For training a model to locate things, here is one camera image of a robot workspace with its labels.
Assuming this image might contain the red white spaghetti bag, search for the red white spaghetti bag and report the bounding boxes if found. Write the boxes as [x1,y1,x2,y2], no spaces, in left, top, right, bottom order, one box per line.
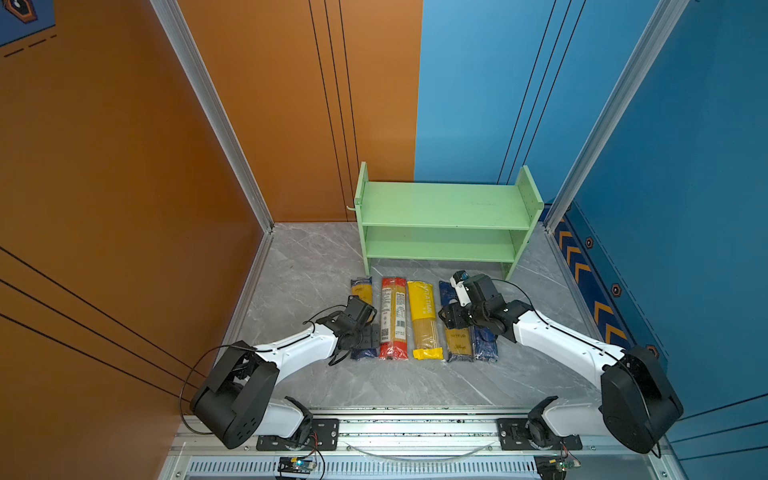
[379,277,408,360]

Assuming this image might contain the dark blue portrait spaghetti bag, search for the dark blue portrait spaghetti bag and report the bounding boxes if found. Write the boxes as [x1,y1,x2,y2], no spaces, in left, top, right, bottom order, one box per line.
[438,281,473,362]

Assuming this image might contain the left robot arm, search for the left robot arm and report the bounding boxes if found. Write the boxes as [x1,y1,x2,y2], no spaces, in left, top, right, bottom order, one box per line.
[189,295,377,449]

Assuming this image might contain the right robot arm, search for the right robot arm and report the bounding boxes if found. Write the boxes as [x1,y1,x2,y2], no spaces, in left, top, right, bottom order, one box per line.
[439,270,684,454]

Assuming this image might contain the green wooden two-tier shelf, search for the green wooden two-tier shelf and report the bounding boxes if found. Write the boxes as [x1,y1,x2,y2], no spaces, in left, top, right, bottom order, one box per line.
[354,164,545,280]

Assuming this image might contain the blue Barilla spaghetti box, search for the blue Barilla spaghetti box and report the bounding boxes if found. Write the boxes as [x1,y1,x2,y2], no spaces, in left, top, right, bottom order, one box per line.
[467,278,500,363]

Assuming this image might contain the left green circuit board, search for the left green circuit board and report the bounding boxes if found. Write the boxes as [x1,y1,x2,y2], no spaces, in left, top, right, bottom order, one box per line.
[276,456,320,480]

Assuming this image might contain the green circuit board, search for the green circuit board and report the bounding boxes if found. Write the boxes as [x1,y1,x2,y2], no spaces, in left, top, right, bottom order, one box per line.
[276,456,320,480]
[534,457,582,480]

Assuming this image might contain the right green circuit board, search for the right green circuit board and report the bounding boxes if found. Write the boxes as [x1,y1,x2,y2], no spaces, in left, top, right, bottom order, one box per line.
[534,457,582,480]

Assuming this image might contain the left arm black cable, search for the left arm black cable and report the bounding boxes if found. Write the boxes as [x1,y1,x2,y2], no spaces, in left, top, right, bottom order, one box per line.
[178,302,349,436]

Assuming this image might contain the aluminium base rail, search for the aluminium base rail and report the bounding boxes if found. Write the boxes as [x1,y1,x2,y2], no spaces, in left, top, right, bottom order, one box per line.
[159,407,686,479]

